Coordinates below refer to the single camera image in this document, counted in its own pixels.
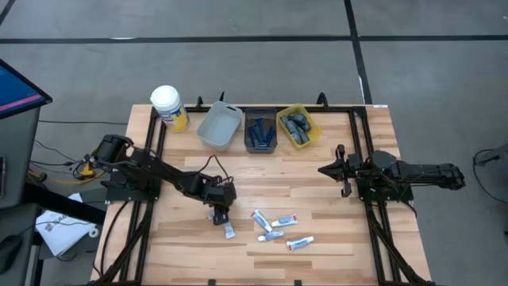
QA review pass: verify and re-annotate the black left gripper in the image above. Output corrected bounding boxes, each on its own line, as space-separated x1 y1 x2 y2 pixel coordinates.
194 178 238 226

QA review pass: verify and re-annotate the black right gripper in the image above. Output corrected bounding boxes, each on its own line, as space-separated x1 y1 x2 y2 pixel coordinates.
317 145 362 199

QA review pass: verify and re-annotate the white toothpaste tube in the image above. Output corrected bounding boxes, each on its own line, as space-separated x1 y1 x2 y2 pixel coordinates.
222 221 237 241
286 235 315 253
271 214 299 228
256 230 286 243
250 209 274 234

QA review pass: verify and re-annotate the yellow plastic bin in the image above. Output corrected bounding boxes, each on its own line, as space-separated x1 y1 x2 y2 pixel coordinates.
276 103 323 152

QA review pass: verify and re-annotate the grey plastic bin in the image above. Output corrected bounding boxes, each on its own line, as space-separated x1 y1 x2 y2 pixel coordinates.
243 106 279 155

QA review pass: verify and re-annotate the white plastic bin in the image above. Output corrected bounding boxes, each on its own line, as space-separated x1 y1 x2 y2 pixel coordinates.
195 100 244 153

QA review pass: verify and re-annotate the Lysol wipes canister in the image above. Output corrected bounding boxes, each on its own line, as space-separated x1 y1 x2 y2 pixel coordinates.
149 84 191 133

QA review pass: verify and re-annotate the white printed paper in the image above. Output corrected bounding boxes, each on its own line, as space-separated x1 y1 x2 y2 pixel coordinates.
35 192 98 257

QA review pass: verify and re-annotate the grey equipment cart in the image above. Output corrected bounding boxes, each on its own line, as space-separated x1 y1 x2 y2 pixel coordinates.
0 106 40 210

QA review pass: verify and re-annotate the black computer mouse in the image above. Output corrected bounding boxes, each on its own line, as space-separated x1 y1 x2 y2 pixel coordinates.
0 234 24 276

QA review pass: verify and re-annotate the large blue-screen monitor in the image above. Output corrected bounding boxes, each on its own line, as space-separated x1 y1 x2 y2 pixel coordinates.
0 58 54 120

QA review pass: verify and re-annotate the black aluminium table frame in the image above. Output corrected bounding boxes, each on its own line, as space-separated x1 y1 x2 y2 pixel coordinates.
90 91 437 286

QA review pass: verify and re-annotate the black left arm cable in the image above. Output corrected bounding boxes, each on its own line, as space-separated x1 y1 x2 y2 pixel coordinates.
196 153 232 187

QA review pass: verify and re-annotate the yellow cable bundle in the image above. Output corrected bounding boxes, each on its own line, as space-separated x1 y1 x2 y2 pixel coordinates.
47 149 106 186

